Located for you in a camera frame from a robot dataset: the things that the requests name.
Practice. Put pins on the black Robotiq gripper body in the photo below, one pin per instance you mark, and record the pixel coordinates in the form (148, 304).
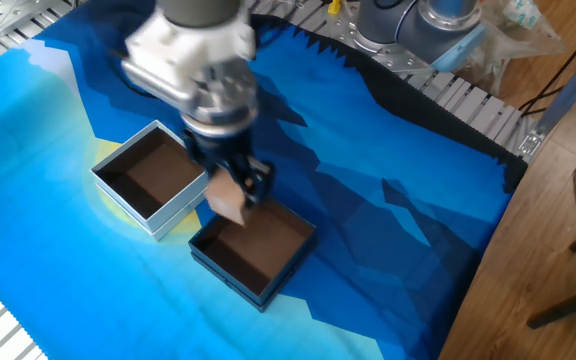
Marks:
(218, 147)

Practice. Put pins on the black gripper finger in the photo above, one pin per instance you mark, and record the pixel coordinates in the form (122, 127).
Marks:
(214, 169)
(258, 180)

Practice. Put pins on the brown wooden cube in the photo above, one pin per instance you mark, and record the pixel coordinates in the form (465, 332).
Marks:
(225, 200)

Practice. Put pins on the silver grey UR5 robot arm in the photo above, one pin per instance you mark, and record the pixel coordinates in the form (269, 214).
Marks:
(418, 30)

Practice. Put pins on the light grey square box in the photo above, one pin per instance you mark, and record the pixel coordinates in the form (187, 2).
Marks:
(178, 205)

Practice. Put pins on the dark navy square box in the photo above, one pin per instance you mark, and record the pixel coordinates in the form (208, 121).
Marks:
(263, 250)

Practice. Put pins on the blue mountain print cloth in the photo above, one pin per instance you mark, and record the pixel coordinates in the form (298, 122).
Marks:
(343, 150)

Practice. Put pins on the small yellow plastic part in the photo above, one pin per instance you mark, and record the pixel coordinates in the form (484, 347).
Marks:
(334, 7)

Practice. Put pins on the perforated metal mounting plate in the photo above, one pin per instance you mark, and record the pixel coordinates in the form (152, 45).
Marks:
(3, 12)

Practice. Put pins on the clear plastic bag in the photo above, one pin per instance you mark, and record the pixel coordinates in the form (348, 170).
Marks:
(498, 55)

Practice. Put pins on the teal white packet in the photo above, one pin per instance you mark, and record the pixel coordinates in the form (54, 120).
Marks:
(522, 12)

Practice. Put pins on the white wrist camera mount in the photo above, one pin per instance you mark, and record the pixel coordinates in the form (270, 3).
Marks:
(183, 55)

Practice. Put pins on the silver corner bracket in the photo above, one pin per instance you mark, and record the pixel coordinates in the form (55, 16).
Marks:
(530, 144)

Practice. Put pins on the blue aluminium frame post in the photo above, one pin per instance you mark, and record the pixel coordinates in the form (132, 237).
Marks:
(570, 85)

